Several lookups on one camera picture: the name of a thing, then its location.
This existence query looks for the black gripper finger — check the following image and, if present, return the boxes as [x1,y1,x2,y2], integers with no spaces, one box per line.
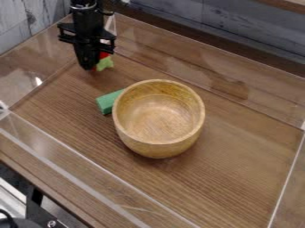
[74,44,89,69]
[90,45,101,69]

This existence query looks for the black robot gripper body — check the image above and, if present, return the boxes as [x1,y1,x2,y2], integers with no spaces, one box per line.
[58,7,116,54]

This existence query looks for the red plush tomato toy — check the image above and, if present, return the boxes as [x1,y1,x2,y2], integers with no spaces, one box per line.
[93,52,114,71]

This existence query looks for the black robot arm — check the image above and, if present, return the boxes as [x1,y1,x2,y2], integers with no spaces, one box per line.
[58,0,117,71]

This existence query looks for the green rectangular block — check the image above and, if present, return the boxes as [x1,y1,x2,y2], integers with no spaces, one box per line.
[96,89,125,115]

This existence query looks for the round wooden bowl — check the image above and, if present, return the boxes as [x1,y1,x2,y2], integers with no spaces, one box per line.
[113,79,205,159]

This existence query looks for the clear acrylic tray walls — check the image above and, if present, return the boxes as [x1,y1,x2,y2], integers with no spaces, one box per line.
[0,16,305,228]

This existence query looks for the clear acrylic corner bracket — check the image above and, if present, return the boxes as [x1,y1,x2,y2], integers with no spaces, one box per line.
[104,14,117,36]

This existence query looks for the black metal table frame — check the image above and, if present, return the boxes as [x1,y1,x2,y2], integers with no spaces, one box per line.
[0,162,88,228]

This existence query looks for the black cable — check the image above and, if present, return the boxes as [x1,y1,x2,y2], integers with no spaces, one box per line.
[0,208,22,228]

